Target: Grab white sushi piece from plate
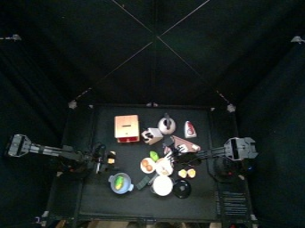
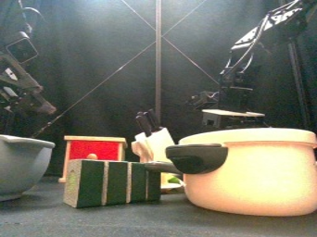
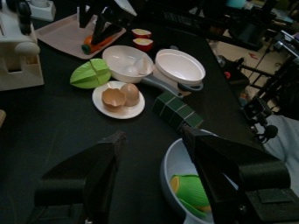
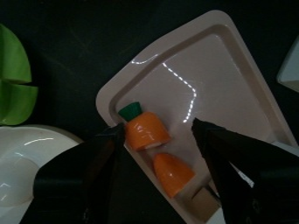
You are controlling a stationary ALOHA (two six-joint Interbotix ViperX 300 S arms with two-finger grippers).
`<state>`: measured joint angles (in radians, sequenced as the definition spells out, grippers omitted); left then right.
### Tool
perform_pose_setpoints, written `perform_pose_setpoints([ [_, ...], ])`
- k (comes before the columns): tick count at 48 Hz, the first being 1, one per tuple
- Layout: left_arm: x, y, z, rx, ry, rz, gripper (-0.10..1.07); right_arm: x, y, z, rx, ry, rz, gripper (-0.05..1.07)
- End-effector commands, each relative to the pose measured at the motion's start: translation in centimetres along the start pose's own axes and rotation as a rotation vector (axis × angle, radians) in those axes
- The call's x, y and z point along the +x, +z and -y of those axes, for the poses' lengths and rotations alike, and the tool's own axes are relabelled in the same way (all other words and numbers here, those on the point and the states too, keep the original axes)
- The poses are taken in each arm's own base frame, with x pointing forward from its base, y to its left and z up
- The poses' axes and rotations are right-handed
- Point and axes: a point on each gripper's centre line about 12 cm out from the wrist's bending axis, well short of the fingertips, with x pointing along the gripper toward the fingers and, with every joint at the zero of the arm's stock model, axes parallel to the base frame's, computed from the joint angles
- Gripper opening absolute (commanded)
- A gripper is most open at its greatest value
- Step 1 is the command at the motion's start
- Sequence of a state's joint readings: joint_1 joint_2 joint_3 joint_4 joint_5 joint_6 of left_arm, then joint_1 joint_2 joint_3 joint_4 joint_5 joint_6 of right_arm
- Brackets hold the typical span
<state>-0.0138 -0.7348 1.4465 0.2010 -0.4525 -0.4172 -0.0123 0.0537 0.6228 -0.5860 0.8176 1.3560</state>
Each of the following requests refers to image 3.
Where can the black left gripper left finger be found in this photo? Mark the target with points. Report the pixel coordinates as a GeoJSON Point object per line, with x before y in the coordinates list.
{"type": "Point", "coordinates": [77, 180]}

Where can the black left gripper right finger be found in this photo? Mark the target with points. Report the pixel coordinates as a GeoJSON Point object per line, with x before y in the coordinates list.
{"type": "Point", "coordinates": [240, 175]}

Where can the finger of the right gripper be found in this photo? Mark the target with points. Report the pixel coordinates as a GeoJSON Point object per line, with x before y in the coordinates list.
{"type": "Point", "coordinates": [104, 30]}
{"type": "Point", "coordinates": [85, 19]}

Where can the white sushi piece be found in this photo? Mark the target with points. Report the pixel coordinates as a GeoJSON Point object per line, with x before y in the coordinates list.
{"type": "Point", "coordinates": [141, 64]}

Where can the small white plate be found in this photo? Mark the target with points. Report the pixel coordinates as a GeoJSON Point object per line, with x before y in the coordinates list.
{"type": "Point", "coordinates": [128, 112]}

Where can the dark green seaweed sushi roll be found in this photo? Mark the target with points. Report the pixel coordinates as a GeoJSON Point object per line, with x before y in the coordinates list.
{"type": "Point", "coordinates": [175, 110]}

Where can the orange toy carrot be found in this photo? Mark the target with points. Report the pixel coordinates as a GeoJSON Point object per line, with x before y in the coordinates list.
{"type": "Point", "coordinates": [91, 46]}

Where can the pink plastic tray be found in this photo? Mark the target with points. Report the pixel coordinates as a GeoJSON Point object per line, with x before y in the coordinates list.
{"type": "Point", "coordinates": [61, 35]}

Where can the red toy apple half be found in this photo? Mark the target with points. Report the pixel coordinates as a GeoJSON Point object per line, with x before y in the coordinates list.
{"type": "Point", "coordinates": [140, 32]}
{"type": "Point", "coordinates": [143, 43]}

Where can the white round bowl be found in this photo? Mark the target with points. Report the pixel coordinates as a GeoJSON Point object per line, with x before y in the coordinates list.
{"type": "Point", "coordinates": [119, 58]}

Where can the white square box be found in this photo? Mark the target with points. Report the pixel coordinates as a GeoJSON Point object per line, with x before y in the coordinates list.
{"type": "Point", "coordinates": [43, 11]}

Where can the green and yellow toy food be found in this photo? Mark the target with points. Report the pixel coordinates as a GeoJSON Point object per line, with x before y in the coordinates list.
{"type": "Point", "coordinates": [191, 189]}

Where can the grey blue cloth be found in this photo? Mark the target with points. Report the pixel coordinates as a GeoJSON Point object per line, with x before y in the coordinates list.
{"type": "Point", "coordinates": [286, 140]}

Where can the white bowl with green item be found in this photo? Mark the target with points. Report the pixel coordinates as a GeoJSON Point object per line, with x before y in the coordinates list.
{"type": "Point", "coordinates": [175, 163]}

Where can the broken brown egg shell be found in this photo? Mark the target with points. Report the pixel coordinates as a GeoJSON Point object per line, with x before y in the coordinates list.
{"type": "Point", "coordinates": [112, 99]}

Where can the black camera on stand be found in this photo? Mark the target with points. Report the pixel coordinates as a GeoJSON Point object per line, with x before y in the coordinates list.
{"type": "Point", "coordinates": [255, 108]}

